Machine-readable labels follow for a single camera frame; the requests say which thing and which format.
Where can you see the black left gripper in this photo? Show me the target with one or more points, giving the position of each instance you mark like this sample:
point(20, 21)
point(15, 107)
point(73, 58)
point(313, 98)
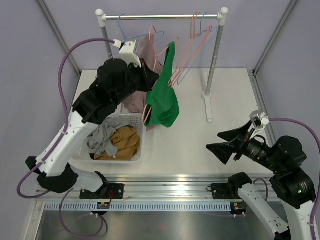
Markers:
point(148, 77)

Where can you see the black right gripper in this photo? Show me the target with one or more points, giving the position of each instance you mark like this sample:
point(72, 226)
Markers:
point(224, 150)

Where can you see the green tank top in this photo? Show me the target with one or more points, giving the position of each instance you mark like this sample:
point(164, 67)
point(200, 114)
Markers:
point(162, 95)

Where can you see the mustard brown tank top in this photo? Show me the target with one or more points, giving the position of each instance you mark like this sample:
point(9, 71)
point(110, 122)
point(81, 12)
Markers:
point(128, 142)

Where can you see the grey tank top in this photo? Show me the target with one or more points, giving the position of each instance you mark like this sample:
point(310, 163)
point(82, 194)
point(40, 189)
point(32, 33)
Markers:
point(99, 140)

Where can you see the light blue hanger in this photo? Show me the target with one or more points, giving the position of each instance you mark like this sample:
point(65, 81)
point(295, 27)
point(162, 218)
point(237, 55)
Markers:
point(196, 42)
point(138, 30)

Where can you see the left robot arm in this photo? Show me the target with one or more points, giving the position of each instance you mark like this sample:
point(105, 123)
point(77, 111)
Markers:
point(115, 81)

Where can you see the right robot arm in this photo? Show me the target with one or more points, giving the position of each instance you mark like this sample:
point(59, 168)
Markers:
point(296, 190)

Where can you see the white clothes rack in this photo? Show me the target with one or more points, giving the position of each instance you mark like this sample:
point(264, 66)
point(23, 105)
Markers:
point(207, 79)

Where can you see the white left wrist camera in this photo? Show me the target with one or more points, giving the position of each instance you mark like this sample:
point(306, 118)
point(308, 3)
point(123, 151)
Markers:
point(127, 52)

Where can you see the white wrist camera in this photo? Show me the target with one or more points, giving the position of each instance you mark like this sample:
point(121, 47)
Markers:
point(127, 52)
point(259, 119)

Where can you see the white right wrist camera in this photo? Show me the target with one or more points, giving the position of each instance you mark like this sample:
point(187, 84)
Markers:
point(259, 119)

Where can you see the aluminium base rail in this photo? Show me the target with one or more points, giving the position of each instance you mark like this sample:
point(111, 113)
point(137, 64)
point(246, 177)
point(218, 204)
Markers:
point(162, 185)

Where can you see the white slotted cable duct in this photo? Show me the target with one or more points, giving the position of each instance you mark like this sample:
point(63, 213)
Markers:
point(138, 206)

